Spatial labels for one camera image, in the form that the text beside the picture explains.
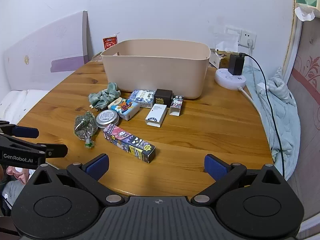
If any white box with dial print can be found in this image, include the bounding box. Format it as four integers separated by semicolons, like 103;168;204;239
145;104;167;128

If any round metal tin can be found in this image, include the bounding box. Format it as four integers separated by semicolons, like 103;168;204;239
96;109;120;128

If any green fabric scrunchie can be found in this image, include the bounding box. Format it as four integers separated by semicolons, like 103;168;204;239
88;82;122;111

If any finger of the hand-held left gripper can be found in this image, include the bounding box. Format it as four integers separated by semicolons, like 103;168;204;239
0;121;40;138
0;134;68;159

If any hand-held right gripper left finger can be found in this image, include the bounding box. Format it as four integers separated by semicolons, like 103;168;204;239
29;154;126;207

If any black charger block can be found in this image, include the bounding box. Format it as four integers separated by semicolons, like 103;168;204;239
228;53;247;76

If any white wall switch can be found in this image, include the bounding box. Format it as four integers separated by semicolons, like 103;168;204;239
224;25;242;43

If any floral panel with white frame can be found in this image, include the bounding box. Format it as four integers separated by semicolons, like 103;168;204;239
282;0;320;220

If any red drink carton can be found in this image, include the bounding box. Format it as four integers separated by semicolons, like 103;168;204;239
102;35;118;52

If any long cartoon print box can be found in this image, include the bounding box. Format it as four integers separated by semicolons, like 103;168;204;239
103;123;156;164

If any white and purple board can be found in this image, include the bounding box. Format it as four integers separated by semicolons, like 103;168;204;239
2;11;89;92

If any beige plastic storage bin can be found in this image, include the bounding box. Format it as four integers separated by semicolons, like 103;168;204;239
100;39;211;99

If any small black box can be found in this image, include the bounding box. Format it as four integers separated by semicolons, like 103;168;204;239
153;89;173;108

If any white wall socket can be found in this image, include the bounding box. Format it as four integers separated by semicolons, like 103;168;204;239
239;29;257;48

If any gold and white box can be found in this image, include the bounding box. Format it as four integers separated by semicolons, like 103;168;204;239
209;49;232;69

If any clear bag of green herbs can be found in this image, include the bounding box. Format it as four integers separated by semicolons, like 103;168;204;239
74;111;99;148

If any round white power strip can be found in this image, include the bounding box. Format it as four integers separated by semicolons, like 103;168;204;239
214;68;247;90

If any blue white patterned packet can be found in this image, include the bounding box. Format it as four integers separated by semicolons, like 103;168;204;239
129;89;156;108

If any cartoon print tissue pack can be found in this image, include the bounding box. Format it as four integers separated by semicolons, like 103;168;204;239
107;97;140;121

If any clear plastic bag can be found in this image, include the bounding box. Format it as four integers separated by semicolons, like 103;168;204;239
215;34;239;53

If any small cartoon print box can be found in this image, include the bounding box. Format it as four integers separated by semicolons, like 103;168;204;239
169;95;185;117

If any black charger cable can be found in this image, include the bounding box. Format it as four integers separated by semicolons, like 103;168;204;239
239;52;286;178

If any light blue blanket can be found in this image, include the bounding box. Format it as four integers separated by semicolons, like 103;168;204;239
244;65;300;180

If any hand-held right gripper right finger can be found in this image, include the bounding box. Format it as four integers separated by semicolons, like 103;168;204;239
191;154;288;207

